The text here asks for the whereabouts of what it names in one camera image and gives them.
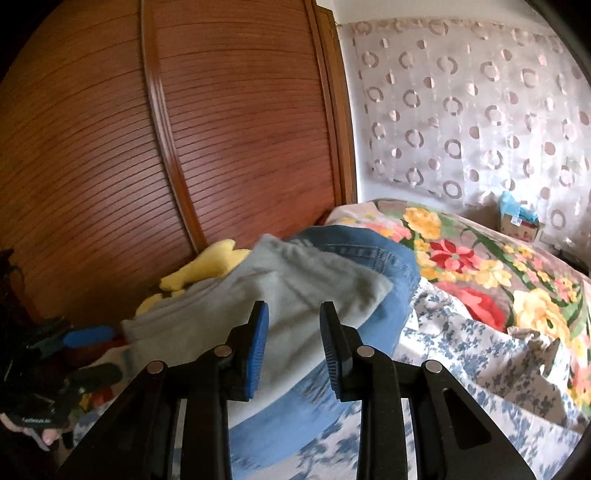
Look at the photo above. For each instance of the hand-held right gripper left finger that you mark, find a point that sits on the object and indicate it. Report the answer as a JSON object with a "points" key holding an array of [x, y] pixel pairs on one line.
{"points": [[257, 355]]}

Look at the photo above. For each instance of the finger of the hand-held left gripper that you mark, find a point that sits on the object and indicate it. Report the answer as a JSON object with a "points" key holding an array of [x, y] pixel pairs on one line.
{"points": [[94, 376], [87, 335]]}

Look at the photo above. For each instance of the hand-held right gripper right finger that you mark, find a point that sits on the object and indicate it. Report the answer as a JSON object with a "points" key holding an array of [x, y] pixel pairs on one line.
{"points": [[331, 355]]}

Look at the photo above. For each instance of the grey-green pants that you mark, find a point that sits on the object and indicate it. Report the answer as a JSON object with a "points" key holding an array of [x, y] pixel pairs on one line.
{"points": [[295, 286]]}

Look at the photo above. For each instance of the person's left hand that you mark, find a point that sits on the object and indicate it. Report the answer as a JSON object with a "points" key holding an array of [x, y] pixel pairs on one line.
{"points": [[48, 436]]}

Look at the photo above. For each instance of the folded blue jeans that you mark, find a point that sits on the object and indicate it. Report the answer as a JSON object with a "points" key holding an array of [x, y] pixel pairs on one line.
{"points": [[397, 314]]}

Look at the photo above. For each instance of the yellow plush toy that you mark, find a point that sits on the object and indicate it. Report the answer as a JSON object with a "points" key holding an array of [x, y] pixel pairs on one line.
{"points": [[207, 267]]}

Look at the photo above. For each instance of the colourful flower blanket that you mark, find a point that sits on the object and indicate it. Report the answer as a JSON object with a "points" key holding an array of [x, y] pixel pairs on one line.
{"points": [[461, 254]]}

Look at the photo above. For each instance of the wooden slatted wardrobe doors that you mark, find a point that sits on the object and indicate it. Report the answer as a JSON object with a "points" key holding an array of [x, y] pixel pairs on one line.
{"points": [[184, 138]]}

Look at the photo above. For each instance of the small cardboard box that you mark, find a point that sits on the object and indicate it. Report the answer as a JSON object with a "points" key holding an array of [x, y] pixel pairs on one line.
{"points": [[519, 230]]}

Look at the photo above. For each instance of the blue plastic bag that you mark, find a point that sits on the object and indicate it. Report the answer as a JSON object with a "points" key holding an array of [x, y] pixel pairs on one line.
{"points": [[510, 203]]}

